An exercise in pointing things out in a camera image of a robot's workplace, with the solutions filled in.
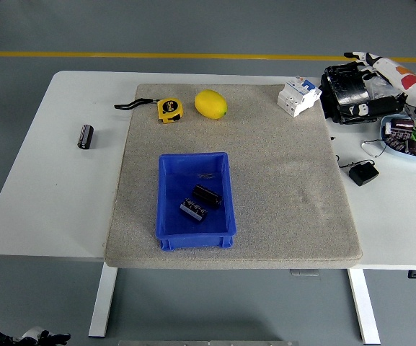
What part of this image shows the small black plug adapter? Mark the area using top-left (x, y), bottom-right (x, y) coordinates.
top-left (348, 161), bottom-right (380, 187)

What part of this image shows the grey under-table bracket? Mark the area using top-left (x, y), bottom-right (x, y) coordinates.
top-left (289, 268), bottom-right (319, 278)

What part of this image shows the white table leg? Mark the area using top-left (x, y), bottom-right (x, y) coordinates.
top-left (348, 268), bottom-right (381, 345)
top-left (87, 265), bottom-right (118, 338)

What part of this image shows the light blue bowl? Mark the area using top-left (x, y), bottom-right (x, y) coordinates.
top-left (379, 114), bottom-right (416, 160)

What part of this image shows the yellow tape measure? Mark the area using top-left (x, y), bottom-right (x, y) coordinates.
top-left (114, 97), bottom-right (185, 125)

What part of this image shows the plastic bag of metal nuts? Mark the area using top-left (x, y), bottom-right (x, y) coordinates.
top-left (369, 77), bottom-right (400, 101)

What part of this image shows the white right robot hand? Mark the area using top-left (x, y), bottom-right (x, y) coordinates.
top-left (343, 51), bottom-right (416, 118)

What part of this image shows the grey-brown mat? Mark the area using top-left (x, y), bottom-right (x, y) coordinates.
top-left (105, 84), bottom-right (363, 270)

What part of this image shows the black adapter cord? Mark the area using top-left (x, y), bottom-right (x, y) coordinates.
top-left (337, 155), bottom-right (376, 169)

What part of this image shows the white circuit breaker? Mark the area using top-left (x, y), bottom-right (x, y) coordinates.
top-left (277, 76), bottom-right (323, 118)

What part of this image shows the thin black wire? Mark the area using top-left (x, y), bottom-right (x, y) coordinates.
top-left (360, 138), bottom-right (391, 158)

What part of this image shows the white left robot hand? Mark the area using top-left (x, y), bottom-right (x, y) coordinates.
top-left (22, 325), bottom-right (71, 346)

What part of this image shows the yellow lemon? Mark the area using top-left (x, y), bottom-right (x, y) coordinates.
top-left (194, 89), bottom-right (228, 119)

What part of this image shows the blue plastic box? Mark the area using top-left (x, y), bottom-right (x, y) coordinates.
top-left (156, 151), bottom-right (238, 251)

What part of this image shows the black wrapped device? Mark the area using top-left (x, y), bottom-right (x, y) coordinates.
top-left (319, 63), bottom-right (379, 125)

